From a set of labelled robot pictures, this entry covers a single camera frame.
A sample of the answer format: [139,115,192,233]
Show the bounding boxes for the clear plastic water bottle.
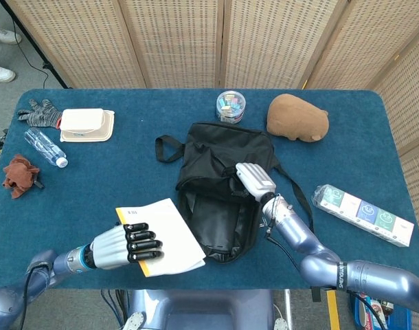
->
[23,127,69,168]

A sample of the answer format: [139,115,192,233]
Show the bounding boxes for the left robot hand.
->
[89,222,164,271]

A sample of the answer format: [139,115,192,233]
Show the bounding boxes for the black cables under table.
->
[100,289,128,330]

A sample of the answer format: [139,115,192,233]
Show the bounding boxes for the white yellow booklet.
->
[115,197,207,278]

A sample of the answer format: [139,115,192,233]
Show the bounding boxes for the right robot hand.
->
[234,162,278,201]

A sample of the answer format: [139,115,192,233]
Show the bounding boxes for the blue box with printed packs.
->
[348,291,413,330]

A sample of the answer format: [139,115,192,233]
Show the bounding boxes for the rattan folding screen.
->
[5,0,419,330]

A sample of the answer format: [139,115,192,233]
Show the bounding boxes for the blue-grey robot torso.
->
[122,288,289,330]

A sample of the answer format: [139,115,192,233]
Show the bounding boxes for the grey knit glove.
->
[16,98,63,129]

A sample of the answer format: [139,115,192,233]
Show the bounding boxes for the black backpack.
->
[155,122,322,303]

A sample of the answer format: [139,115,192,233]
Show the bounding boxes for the white table leg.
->
[284,289,295,330]

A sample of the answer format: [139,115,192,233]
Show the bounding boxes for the wrapped pack of tissue packets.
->
[311,184,416,248]

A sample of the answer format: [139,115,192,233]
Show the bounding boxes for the brown crumpled cloth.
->
[2,153,45,199]

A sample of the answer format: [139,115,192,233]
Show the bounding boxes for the cream plastic lunch box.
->
[59,108,115,143]

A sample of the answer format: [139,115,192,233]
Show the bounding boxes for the white shoe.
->
[0,63,16,83]
[0,29,22,45]

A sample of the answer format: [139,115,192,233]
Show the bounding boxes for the brown capybara plush toy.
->
[266,93,330,142]

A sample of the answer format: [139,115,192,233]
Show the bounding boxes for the blue table cover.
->
[0,88,419,292]

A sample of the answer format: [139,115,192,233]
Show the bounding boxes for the clear jar of coloured chalk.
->
[215,90,247,124]

